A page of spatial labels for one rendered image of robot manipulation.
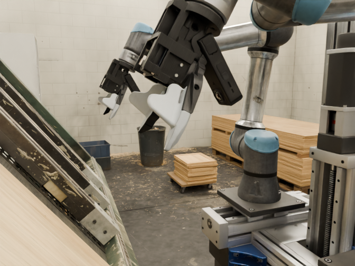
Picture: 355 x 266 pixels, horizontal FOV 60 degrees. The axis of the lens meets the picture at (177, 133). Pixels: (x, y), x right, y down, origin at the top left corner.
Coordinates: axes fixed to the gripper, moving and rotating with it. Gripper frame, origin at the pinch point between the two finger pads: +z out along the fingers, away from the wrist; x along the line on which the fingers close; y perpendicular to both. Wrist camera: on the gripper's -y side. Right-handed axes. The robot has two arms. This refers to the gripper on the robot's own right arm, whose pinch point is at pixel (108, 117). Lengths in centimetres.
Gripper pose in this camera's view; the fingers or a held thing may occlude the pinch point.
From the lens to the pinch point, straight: 112.8
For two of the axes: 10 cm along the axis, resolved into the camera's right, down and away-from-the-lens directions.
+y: -8.3, -4.0, -3.9
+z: -4.3, 9.0, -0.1
